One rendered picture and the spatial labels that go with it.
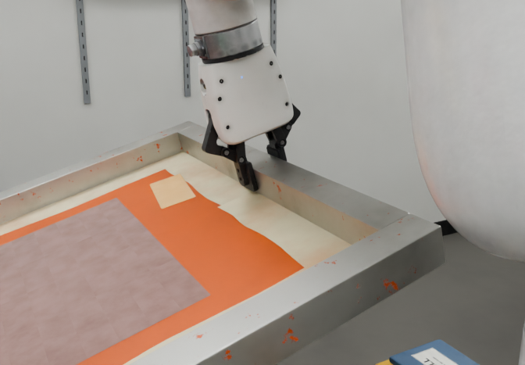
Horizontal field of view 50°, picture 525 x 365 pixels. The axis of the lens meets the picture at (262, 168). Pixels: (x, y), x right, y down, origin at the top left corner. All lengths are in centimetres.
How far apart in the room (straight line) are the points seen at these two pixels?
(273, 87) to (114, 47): 206
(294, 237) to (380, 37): 287
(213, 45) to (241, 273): 26
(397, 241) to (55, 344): 32
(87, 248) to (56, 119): 198
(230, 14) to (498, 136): 48
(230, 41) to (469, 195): 48
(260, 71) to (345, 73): 262
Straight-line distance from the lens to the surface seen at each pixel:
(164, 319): 54
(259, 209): 68
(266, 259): 58
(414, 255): 50
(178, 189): 80
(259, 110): 68
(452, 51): 20
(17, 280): 72
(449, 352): 91
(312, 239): 59
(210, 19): 65
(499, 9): 19
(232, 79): 66
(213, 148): 68
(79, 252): 72
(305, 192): 61
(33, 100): 266
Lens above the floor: 144
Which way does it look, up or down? 15 degrees down
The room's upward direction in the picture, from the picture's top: straight up
